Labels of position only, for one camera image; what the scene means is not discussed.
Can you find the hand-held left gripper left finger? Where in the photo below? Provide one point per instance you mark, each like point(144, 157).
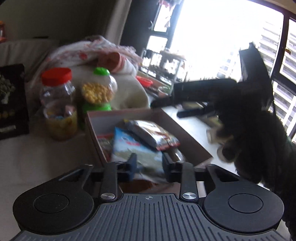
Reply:
point(133, 166)

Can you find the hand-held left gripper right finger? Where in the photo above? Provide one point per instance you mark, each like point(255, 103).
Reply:
point(167, 165)

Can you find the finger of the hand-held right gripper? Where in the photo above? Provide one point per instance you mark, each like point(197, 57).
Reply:
point(161, 103)
point(192, 112)

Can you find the blue seaweed snack bag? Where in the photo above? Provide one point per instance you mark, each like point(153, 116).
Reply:
point(138, 149)

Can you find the pink cardboard box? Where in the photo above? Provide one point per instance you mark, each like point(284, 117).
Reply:
point(189, 143)

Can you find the red and white snack bag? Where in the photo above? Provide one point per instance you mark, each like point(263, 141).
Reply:
point(152, 133)

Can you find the person's right forearm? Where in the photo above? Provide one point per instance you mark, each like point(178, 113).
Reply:
point(259, 143)

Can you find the person's right hand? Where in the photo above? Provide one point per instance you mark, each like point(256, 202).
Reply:
point(225, 148)

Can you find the red bowl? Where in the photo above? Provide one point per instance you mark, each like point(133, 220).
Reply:
point(144, 81)

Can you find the metal drying rack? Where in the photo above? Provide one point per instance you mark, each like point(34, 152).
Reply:
point(161, 64)

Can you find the green-lid clear plastic jar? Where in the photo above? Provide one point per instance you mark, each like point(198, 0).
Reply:
point(98, 92)

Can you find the floral blanket pile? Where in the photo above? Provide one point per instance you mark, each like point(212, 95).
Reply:
point(92, 51)

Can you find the red-lid clear plastic jar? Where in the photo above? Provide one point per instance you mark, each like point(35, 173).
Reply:
point(59, 111)

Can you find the black plum bag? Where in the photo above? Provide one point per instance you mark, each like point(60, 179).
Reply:
point(11, 104)

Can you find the beige sofa backrest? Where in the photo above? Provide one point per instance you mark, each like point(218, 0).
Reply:
point(20, 52)

